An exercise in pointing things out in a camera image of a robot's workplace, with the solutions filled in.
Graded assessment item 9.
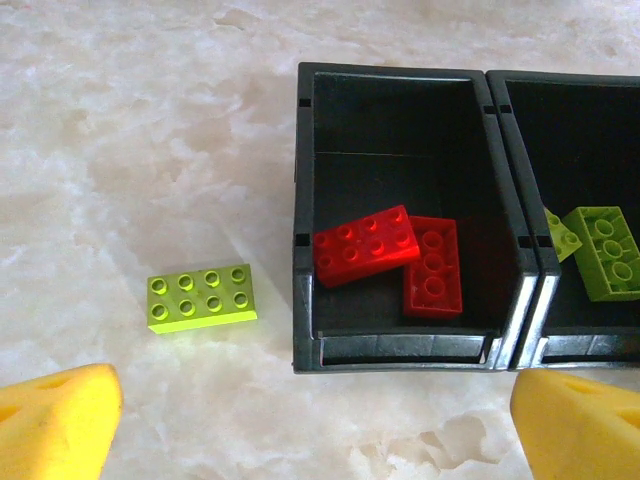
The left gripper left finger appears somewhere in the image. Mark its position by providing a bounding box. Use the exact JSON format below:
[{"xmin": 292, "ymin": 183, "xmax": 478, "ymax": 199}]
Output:
[{"xmin": 0, "ymin": 363, "xmax": 124, "ymax": 480}]

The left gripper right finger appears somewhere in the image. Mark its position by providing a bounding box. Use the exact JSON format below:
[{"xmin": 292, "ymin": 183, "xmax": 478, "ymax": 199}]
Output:
[{"xmin": 509, "ymin": 368, "xmax": 640, "ymax": 480}]

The red lego brick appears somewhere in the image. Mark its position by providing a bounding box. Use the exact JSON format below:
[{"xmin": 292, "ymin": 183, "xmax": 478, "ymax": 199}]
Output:
[
  {"xmin": 312, "ymin": 204, "xmax": 421, "ymax": 289},
  {"xmin": 402, "ymin": 215, "xmax": 464, "ymax": 320}
]

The green lego brick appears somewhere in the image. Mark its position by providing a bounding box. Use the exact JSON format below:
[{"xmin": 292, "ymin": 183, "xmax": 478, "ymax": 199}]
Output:
[
  {"xmin": 146, "ymin": 263, "xmax": 260, "ymax": 335},
  {"xmin": 562, "ymin": 205, "xmax": 640, "ymax": 303},
  {"xmin": 543, "ymin": 207, "xmax": 585, "ymax": 264}
]

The black storage bin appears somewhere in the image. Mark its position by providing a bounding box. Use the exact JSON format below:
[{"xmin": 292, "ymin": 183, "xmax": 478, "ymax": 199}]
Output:
[
  {"xmin": 291, "ymin": 61, "xmax": 561, "ymax": 374},
  {"xmin": 485, "ymin": 68, "xmax": 640, "ymax": 372}
]

